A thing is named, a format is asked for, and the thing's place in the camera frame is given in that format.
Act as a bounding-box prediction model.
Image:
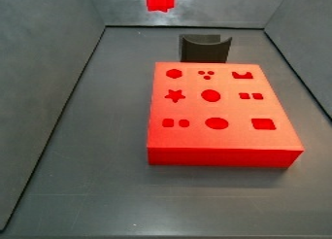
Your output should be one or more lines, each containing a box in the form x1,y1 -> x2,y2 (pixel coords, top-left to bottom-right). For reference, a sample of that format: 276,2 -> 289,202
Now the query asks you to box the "red star peg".
147,0 -> 175,13

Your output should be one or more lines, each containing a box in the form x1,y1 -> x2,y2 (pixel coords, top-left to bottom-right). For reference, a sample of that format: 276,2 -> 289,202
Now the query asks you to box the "red shape-sorter block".
147,62 -> 304,168

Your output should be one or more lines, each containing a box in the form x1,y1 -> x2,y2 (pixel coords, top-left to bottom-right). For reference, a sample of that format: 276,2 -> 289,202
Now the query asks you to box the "black curved holder bracket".
179,34 -> 232,63

